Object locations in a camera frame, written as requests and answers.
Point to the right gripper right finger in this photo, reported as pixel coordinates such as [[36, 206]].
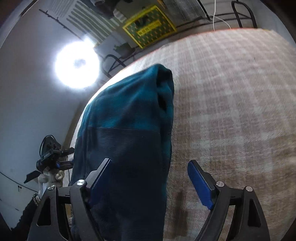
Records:
[[203, 183]]

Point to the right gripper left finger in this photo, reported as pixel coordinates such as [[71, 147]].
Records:
[[96, 182]]

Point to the teal plaid fleece garment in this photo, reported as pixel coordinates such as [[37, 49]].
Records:
[[130, 123]]

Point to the grey folded clothes on rack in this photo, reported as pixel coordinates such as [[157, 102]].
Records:
[[182, 11]]

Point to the left hand in white glove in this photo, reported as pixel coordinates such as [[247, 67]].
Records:
[[49, 178]]

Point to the beige checked bed sheet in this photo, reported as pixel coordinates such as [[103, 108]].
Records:
[[234, 113]]

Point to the white clip lamp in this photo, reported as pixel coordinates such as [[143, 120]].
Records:
[[76, 65]]

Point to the yellow green patterned box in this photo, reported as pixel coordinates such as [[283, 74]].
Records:
[[149, 26]]

